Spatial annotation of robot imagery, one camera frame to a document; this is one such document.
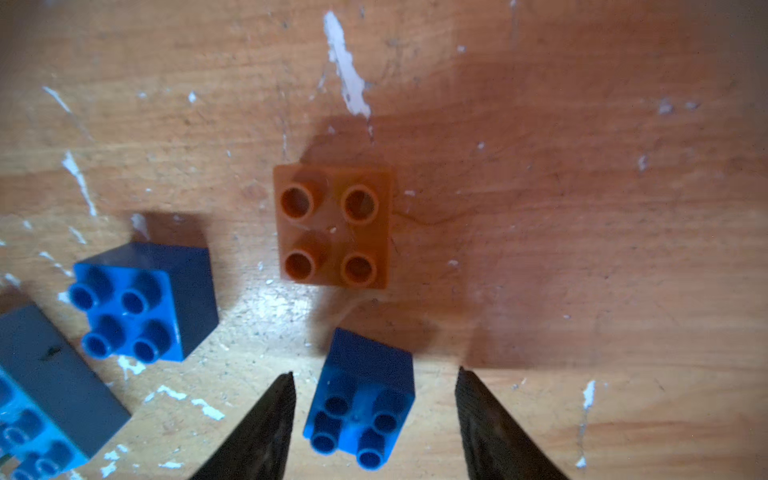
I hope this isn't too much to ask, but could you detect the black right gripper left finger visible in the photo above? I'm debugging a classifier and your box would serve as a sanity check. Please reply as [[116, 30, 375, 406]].
[[193, 372, 296, 479]]

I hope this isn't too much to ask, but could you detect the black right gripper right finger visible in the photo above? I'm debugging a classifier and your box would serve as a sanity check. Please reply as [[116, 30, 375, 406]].
[[455, 367, 566, 479]]

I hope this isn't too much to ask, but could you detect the blue square lego brick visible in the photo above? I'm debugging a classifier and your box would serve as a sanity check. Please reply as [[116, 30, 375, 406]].
[[303, 328, 416, 471], [68, 242, 219, 364]]

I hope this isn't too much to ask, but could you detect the light blue long lego brick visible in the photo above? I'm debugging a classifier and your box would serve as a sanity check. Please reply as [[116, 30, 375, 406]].
[[1, 304, 131, 479]]

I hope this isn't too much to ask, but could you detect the orange square lego brick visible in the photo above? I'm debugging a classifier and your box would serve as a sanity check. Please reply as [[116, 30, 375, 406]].
[[273, 163, 393, 289]]

